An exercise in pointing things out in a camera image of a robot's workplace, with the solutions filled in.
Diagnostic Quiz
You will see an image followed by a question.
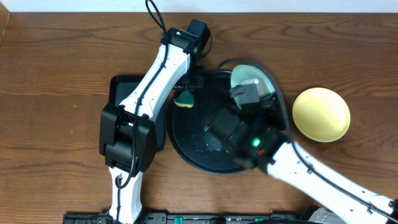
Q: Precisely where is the green yellow sponge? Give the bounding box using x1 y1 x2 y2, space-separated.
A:
174 90 195 108

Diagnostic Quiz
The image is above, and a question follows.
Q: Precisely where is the light blue plate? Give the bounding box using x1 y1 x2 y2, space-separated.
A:
230 65 274 88

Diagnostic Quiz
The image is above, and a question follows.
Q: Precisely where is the yellow plate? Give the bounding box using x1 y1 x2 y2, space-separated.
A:
292 87 351 142

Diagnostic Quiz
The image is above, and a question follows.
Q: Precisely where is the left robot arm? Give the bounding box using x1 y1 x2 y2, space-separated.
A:
99 27 211 223

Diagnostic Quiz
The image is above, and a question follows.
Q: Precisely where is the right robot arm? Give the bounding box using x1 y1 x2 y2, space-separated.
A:
204 109 397 223

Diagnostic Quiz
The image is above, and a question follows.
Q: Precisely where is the round black tray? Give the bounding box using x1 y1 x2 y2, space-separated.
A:
167 70 254 174

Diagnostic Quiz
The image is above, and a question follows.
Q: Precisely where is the rectangular black tray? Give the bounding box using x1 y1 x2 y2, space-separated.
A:
108 74 167 151

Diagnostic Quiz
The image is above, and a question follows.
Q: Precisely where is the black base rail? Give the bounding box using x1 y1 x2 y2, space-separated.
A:
62 213 304 224

